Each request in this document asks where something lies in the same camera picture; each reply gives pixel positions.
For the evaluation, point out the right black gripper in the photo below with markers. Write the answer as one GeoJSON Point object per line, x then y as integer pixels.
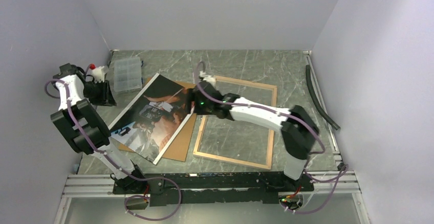
{"type": "Point", "coordinates": [192, 96]}

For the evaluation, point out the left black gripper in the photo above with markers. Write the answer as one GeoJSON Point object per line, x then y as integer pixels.
{"type": "Point", "coordinates": [107, 97]}

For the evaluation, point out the white wooden picture frame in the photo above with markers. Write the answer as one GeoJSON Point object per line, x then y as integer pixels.
{"type": "Point", "coordinates": [238, 142]}

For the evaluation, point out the glossy photo print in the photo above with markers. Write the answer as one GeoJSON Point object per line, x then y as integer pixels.
{"type": "Point", "coordinates": [152, 121]}

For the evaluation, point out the brown backing board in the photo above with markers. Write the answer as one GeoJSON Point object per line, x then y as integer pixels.
{"type": "Point", "coordinates": [179, 141]}

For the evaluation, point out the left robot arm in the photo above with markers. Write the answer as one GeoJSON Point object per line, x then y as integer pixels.
{"type": "Point", "coordinates": [80, 92]}

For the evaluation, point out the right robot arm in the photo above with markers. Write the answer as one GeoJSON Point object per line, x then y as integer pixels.
{"type": "Point", "coordinates": [296, 127]}

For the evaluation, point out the clear plastic compartment box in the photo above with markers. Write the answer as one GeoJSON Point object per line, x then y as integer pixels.
{"type": "Point", "coordinates": [127, 74]}

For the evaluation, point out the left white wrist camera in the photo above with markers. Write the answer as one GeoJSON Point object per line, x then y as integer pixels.
{"type": "Point", "coordinates": [97, 72]}

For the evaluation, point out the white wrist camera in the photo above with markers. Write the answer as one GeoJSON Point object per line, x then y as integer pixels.
{"type": "Point", "coordinates": [97, 72]}
{"type": "Point", "coordinates": [203, 76]}

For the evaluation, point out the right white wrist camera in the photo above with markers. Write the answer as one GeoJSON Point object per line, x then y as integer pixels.
{"type": "Point", "coordinates": [203, 76]}

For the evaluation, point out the aluminium extrusion rail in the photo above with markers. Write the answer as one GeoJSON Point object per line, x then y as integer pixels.
{"type": "Point", "coordinates": [99, 186]}

